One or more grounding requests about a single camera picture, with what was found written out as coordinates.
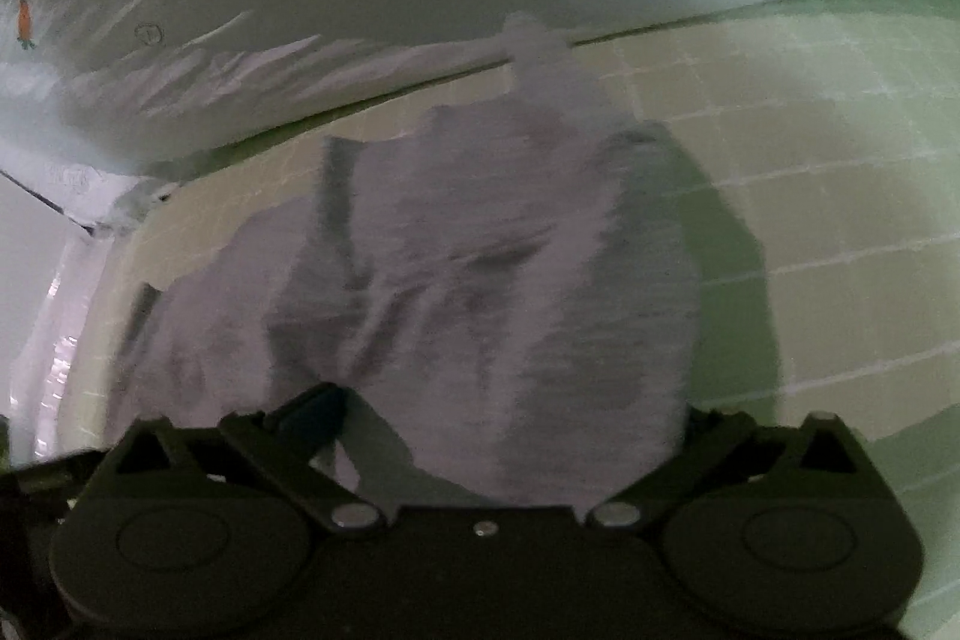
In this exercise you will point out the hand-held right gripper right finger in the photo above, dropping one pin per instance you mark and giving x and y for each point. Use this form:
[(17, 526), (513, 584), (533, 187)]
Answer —
[(712, 445)]

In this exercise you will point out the glossy white plastic sheet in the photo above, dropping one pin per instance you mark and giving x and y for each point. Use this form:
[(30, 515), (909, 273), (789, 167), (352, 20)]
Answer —
[(45, 310)]

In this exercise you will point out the green grid mat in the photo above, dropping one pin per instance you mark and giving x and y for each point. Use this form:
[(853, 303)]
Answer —
[(825, 197)]

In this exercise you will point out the white printed plastic package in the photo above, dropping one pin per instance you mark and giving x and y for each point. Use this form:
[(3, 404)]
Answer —
[(82, 190)]

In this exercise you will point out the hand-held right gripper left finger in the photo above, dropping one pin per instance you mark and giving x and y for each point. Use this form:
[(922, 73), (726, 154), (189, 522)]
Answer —
[(313, 409)]

